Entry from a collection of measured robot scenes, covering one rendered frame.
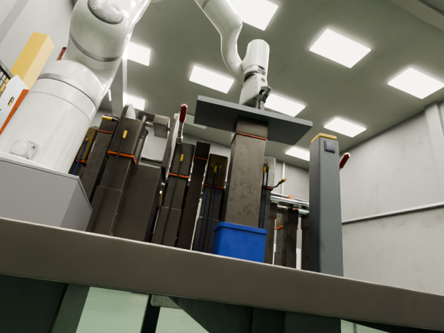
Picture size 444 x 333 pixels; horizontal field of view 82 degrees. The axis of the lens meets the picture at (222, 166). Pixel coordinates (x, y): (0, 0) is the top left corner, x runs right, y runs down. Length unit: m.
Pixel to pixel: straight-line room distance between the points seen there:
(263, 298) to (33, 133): 0.45
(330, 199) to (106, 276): 0.69
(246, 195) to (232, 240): 0.19
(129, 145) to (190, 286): 0.60
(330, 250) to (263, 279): 0.54
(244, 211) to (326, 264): 0.26
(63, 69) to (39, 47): 1.59
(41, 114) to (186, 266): 0.41
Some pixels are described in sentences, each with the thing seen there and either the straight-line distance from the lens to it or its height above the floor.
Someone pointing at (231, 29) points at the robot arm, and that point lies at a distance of 1.03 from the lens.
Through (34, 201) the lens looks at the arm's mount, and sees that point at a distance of 0.45.
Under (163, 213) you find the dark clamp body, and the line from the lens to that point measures 0.82.
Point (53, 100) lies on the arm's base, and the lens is 0.58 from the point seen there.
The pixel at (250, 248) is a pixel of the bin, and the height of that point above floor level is 0.74.
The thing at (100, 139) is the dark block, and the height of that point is 1.03.
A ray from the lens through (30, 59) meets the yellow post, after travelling 2.15.
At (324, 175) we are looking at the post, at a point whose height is 1.01.
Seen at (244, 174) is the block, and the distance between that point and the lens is 0.74.
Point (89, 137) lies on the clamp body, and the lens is 0.95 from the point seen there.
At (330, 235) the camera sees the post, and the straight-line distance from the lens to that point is 0.80.
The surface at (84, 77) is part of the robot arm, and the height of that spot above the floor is 1.01.
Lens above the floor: 0.68
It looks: 23 degrees up
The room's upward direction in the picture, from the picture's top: 9 degrees clockwise
